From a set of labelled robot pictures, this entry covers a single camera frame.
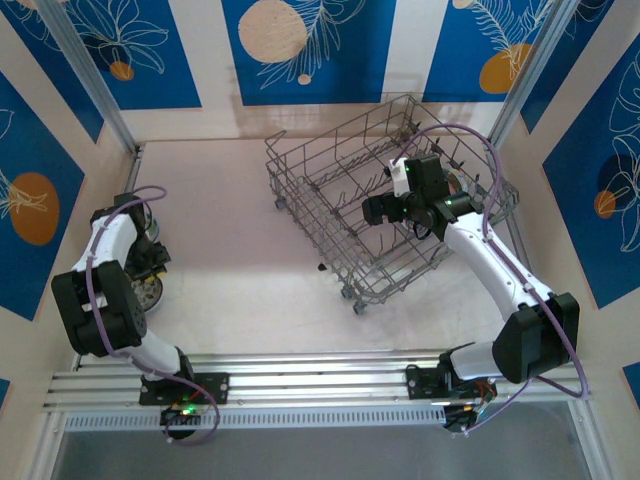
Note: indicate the green leaf pattern bowl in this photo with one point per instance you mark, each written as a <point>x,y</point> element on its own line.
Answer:
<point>152,226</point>

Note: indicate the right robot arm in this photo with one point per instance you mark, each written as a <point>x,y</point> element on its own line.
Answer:
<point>480,260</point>

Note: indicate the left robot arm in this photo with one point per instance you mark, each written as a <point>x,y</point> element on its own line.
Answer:
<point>107,240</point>

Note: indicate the blue floral wall poster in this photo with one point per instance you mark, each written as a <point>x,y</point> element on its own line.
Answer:
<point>590,225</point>
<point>70,85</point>
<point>575,65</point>
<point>632,380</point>
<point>350,60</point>
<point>4,395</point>
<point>165,75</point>
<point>50,150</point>
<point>450,60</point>

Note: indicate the aluminium frame post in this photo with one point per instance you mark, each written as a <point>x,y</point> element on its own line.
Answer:
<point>525,75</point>
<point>95,75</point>

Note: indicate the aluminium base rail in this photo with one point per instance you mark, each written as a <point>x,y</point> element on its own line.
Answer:
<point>310,380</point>

